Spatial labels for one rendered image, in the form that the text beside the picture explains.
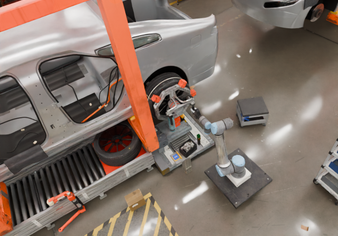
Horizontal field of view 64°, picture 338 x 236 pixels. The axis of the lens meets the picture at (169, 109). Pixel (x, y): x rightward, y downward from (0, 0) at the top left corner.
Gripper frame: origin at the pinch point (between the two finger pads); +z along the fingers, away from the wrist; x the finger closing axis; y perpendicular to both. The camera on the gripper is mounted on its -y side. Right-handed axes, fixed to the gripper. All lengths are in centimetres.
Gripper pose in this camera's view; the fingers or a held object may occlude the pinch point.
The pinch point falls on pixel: (192, 108)
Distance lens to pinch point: 358.1
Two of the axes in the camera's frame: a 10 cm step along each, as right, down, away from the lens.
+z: -5.1, -5.9, 6.3
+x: 8.5, -4.5, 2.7
